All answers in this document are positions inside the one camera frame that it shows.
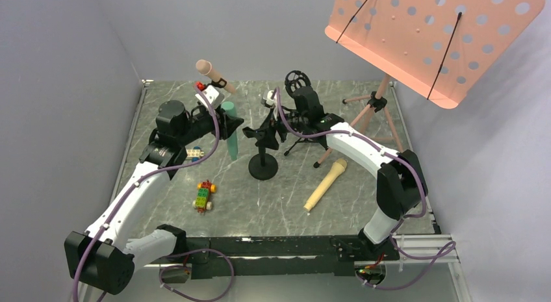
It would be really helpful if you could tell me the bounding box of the black round-base mic stand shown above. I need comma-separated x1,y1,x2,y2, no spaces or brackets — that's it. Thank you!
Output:
211,78,227,89
242,127,278,181

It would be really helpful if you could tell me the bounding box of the black tripod shock-mount stand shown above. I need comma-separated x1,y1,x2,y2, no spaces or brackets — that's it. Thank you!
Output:
285,70,327,135

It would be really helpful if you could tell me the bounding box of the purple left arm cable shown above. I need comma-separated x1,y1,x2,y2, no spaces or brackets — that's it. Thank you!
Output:
71,82,235,302

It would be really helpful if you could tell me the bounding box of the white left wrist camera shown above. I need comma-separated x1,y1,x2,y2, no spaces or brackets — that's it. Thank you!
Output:
198,85,226,109

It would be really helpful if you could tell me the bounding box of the colourful brick toy car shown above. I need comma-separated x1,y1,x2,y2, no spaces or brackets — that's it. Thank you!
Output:
192,180,217,214

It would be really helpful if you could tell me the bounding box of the pink music stand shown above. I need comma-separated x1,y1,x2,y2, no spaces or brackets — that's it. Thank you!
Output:
324,0,550,169

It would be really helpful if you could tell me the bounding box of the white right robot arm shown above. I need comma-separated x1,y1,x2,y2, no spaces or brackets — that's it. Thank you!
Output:
261,86,428,247

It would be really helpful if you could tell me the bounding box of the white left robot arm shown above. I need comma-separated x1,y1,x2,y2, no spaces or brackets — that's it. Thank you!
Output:
64,100,244,301

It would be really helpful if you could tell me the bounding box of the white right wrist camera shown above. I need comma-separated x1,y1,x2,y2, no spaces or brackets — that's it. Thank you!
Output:
261,90,277,108

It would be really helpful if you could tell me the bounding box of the beige blue-wheeled toy car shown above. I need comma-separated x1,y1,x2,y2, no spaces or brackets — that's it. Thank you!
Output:
186,146,205,162

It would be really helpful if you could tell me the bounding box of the pink microphone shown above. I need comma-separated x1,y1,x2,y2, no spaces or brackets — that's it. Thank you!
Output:
196,59,237,94

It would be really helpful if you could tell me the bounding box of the cream yellow microphone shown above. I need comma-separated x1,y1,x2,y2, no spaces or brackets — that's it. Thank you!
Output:
303,158,348,213

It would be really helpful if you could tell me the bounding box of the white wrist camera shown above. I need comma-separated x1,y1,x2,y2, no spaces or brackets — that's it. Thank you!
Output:
261,90,277,108
198,85,226,109

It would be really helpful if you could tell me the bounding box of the teal microphone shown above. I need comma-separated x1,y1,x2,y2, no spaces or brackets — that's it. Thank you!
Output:
221,101,238,161

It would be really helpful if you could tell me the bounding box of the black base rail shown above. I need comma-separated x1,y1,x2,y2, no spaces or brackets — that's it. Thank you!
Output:
144,235,389,286

